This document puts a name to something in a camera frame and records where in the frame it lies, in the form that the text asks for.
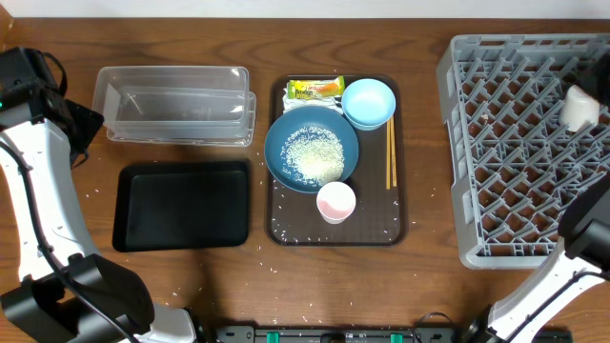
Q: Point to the pile of white rice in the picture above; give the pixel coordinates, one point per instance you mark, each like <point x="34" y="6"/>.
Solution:
<point x="313" y="156"/>

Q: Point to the dark brown serving tray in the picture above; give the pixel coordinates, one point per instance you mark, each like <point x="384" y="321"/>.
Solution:
<point x="379" y="219"/>

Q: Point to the pink cup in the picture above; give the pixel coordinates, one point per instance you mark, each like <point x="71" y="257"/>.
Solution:
<point x="335" y="201"/>

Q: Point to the cream white cup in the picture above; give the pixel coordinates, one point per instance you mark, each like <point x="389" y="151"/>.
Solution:
<point x="580" y="110"/>

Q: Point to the dark blue plate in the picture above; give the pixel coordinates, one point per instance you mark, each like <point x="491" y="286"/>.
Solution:
<point x="303" y="117"/>

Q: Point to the grey dishwasher rack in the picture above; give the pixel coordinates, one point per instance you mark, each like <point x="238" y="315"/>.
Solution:
<point x="516" y="168"/>

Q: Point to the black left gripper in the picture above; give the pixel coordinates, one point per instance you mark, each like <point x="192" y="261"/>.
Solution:
<point x="86" y="121"/>

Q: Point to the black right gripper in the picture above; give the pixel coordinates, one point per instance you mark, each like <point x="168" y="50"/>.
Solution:
<point x="593" y="83"/>

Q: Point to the clear plastic bin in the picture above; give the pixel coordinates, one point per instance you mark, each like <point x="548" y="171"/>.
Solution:
<point x="183" y="105"/>

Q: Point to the wooden chopstick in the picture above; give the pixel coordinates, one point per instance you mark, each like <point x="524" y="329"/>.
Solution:
<point x="388" y="173"/>
<point x="393" y="152"/>

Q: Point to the light blue bowl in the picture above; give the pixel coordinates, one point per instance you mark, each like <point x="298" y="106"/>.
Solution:
<point x="368" y="103"/>

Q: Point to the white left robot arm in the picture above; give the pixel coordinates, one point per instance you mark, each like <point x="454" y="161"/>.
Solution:
<point x="68" y="292"/>

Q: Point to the yellow green snack wrapper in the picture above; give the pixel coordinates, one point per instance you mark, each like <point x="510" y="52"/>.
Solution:
<point x="316" y="89"/>

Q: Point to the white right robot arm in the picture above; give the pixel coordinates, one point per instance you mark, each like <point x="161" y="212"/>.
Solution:
<point x="578" y="262"/>

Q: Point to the white crumpled napkin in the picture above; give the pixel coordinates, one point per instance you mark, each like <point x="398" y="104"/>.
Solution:
<point x="328" y="103"/>

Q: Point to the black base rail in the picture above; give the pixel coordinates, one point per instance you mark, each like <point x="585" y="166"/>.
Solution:
<point x="247" y="334"/>

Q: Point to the black rectangular tray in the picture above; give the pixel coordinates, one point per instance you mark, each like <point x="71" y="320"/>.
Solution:
<point x="182" y="206"/>

